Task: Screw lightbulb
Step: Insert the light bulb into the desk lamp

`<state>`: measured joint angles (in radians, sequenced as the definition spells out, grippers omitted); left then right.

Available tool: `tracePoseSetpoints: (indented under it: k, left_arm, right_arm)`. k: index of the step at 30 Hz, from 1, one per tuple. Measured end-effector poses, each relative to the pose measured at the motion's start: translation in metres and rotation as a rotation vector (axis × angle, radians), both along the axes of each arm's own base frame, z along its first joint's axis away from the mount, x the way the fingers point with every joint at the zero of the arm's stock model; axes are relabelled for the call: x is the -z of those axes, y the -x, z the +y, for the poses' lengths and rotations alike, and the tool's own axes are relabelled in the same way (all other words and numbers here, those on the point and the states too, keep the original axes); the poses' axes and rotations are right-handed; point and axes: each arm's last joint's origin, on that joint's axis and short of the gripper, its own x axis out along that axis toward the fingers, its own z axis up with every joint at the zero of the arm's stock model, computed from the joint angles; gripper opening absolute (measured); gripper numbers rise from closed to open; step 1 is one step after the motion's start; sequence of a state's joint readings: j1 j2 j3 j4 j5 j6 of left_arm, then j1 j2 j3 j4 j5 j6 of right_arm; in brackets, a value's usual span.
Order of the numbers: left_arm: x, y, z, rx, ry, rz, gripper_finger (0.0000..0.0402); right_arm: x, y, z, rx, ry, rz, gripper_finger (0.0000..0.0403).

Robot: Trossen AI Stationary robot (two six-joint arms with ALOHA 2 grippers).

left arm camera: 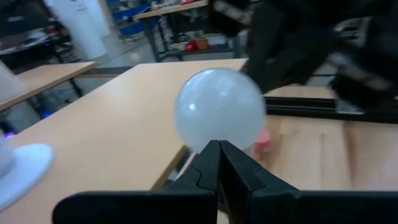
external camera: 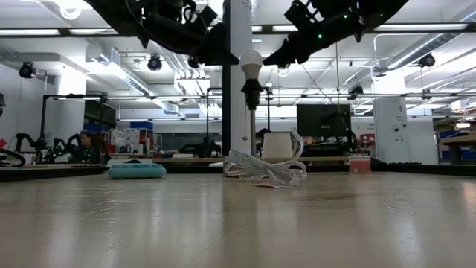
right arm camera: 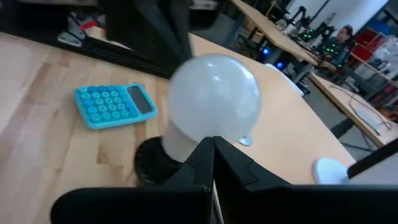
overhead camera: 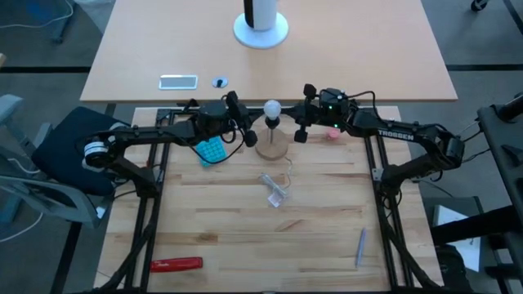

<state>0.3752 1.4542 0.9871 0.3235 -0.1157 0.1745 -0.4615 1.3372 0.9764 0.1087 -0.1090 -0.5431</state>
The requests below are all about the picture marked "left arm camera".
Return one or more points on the white pillar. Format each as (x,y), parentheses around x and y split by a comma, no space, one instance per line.
(84,31)

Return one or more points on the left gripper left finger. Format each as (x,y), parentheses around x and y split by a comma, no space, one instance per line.
(186,199)

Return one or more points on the blue storage bins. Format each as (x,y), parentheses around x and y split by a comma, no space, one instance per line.
(133,28)

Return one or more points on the wooden workbench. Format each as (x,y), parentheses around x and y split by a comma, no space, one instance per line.
(168,9)

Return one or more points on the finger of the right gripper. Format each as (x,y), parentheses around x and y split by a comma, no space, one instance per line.
(261,77)

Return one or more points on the light wood office desk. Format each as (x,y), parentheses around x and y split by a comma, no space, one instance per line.
(109,124)
(46,77)

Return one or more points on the white tapered stand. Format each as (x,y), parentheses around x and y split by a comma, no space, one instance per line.
(21,174)

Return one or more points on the brown pot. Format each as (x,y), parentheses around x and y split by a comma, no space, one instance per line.
(202,43)

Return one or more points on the pink plastic cup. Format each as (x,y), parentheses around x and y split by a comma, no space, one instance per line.
(262,144)

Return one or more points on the white frosted lightbulb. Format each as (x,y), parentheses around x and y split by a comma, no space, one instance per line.
(217,109)

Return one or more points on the red object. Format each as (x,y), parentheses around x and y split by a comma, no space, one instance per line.
(191,46)

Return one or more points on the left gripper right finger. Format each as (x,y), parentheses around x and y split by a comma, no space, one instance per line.
(264,202)

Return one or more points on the black frame rail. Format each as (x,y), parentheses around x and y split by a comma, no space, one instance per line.
(298,107)

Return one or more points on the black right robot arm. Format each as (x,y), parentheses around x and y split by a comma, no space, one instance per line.
(367,46)

